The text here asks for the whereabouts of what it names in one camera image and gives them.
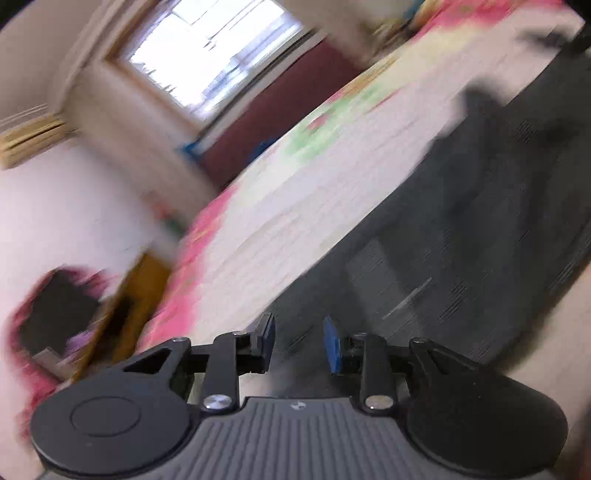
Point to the black monitor with pink cover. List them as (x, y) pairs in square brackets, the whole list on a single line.
[(99, 281)]

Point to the dark plaid pants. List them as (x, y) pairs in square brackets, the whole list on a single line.
[(461, 230)]

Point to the barred window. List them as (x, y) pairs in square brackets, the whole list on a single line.
[(207, 55)]

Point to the bed with floral sheet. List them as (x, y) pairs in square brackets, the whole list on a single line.
[(295, 221)]

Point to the wooden desk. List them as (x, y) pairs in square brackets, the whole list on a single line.
[(134, 304)]

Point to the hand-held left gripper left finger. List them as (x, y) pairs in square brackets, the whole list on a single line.
[(266, 339)]

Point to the beige curtain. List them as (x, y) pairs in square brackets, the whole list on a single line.
[(138, 134)]

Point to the blue bag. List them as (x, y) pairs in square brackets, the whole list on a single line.
[(191, 148)]

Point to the blue cloth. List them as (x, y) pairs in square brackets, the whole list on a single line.
[(262, 147)]

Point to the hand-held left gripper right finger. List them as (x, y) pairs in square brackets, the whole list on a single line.
[(331, 345)]

